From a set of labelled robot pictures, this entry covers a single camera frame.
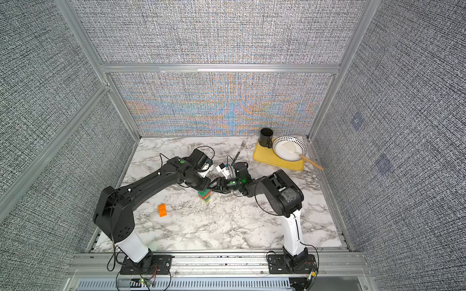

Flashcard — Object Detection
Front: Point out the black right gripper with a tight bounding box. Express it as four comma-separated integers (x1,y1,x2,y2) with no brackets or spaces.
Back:
208,178,242,194

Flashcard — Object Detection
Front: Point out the dark green lego brick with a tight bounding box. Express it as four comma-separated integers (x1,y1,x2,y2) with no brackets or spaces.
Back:
198,189,212,198

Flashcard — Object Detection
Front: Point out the orange lego brick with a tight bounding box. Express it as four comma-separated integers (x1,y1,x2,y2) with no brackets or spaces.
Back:
158,204,167,217

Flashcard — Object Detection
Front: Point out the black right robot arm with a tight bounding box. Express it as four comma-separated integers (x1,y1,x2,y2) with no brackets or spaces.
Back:
208,162,309,267

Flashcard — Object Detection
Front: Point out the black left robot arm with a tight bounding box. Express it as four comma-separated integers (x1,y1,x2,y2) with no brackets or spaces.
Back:
93,149,213,263

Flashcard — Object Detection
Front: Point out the black mug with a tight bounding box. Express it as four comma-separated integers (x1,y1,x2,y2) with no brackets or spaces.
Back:
258,128,274,149

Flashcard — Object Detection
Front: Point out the white patterned bowl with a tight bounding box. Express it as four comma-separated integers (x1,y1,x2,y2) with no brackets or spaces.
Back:
273,137,307,161

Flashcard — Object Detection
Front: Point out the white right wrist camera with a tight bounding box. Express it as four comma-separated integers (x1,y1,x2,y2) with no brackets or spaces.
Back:
216,163,230,178

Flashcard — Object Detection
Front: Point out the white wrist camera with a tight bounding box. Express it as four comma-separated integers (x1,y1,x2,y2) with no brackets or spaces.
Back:
200,162,212,173
216,163,230,178

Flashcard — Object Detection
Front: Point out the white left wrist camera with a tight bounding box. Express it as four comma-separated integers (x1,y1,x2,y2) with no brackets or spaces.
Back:
200,162,212,173

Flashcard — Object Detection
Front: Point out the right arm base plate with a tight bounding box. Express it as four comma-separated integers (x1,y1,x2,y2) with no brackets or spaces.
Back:
266,252,317,275

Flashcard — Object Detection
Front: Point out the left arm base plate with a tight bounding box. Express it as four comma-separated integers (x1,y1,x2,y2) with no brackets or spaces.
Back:
120,255,173,275

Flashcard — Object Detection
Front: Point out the aluminium front rail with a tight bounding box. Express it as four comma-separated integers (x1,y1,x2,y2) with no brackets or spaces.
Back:
65,248,374,278

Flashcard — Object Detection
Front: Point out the aluminium frame corner post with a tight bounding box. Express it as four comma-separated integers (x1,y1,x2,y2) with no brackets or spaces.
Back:
55,1,141,141

